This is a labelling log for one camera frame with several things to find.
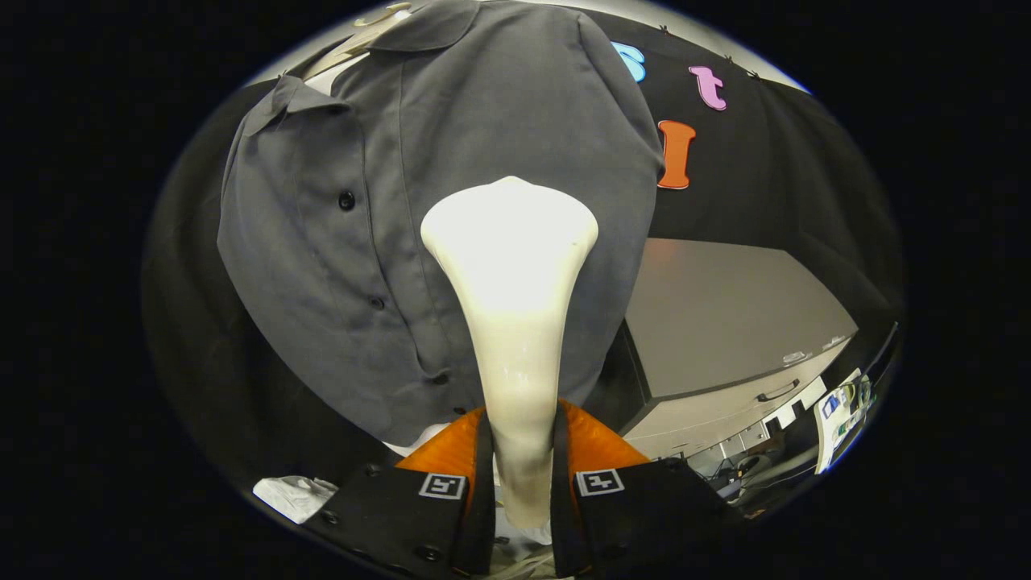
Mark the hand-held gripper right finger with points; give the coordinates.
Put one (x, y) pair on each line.
(561, 515)

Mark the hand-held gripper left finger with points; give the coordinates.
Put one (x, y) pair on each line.
(483, 515)

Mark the white garment steamer head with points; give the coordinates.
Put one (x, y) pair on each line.
(515, 322)

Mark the grey button-up shirt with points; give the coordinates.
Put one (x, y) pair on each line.
(338, 282)

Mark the cream clothes hanger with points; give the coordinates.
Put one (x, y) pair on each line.
(362, 36)

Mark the white crumpled cloth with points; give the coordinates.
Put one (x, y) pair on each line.
(290, 495)

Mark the grey cabinet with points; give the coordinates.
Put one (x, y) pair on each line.
(725, 314)

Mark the white desk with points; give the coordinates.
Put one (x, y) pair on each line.
(838, 419)

